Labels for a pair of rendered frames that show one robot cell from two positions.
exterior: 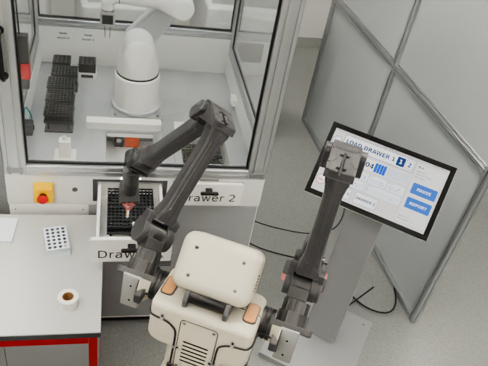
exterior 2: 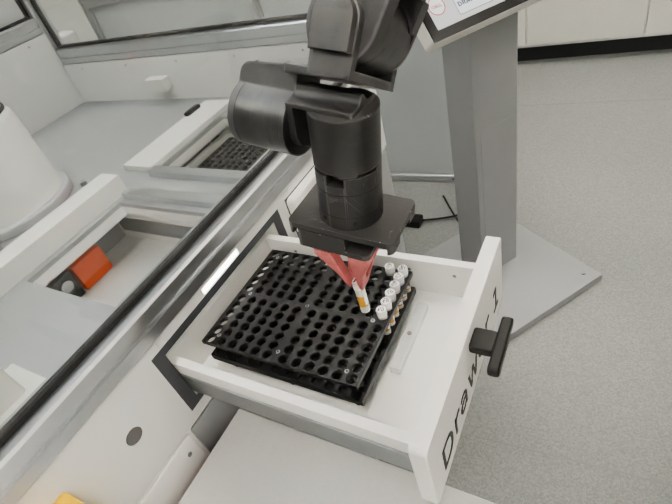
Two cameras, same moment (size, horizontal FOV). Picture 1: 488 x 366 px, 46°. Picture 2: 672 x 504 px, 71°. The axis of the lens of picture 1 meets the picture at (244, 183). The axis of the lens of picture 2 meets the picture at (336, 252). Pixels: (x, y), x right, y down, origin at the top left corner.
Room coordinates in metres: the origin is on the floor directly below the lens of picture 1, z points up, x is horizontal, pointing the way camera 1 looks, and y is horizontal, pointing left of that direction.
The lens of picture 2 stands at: (1.26, 0.61, 1.33)
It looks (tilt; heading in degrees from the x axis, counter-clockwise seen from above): 39 degrees down; 325
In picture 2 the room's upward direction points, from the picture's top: 18 degrees counter-clockwise
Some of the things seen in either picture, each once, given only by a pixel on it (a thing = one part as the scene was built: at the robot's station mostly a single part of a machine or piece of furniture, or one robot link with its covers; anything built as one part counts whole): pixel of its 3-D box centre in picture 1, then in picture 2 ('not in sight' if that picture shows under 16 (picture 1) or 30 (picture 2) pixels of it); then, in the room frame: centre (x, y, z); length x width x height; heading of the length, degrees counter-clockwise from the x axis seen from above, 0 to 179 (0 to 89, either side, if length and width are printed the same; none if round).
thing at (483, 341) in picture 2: (131, 247); (488, 343); (1.43, 0.34, 0.91); 0.07 x 0.04 x 0.01; 107
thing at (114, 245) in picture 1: (131, 249); (465, 355); (1.45, 0.35, 0.87); 0.29 x 0.02 x 0.11; 107
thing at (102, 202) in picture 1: (130, 212); (309, 322); (1.65, 0.41, 0.86); 0.40 x 0.26 x 0.06; 17
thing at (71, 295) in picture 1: (67, 300); not in sight; (1.25, 0.51, 0.78); 0.07 x 0.07 x 0.04
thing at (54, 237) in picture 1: (56, 241); not in sight; (1.50, 0.65, 0.78); 0.12 x 0.08 x 0.04; 28
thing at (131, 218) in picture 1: (130, 213); (313, 322); (1.64, 0.41, 0.87); 0.22 x 0.18 x 0.06; 17
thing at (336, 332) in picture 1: (343, 273); (495, 155); (1.91, -0.53, 0.51); 0.50 x 0.45 x 1.02; 161
